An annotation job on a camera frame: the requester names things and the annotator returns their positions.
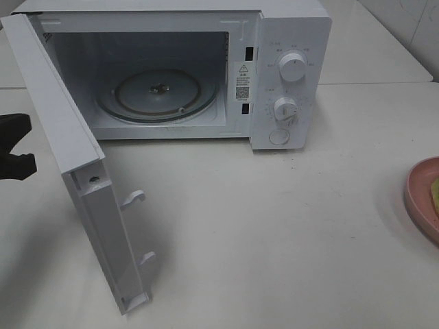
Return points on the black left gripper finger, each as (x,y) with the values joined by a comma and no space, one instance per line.
(13,128)
(14,167)

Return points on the white microwave door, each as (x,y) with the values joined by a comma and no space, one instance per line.
(80,160)

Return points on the round door release button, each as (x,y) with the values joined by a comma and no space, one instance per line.
(279,137)

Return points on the white timer knob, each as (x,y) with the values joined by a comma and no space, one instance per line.
(284,109)

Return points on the pink speckled plate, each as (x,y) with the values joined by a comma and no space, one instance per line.
(417,197)

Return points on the white bread sandwich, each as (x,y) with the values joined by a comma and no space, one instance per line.
(434,190)

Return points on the glass microwave turntable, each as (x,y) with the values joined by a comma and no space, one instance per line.
(158,91)

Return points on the white microwave oven body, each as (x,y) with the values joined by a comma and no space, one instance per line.
(246,37)

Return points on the white upper power knob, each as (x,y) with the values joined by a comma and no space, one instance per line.
(292,66)

